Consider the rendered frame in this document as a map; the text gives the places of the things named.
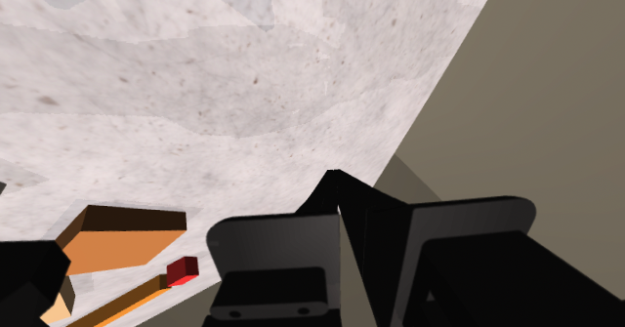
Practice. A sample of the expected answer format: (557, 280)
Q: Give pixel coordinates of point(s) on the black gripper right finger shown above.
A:
(387, 235)

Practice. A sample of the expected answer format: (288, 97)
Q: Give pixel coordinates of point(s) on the red square block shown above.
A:
(182, 271)

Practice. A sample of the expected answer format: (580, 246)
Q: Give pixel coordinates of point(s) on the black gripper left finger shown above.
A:
(308, 237)

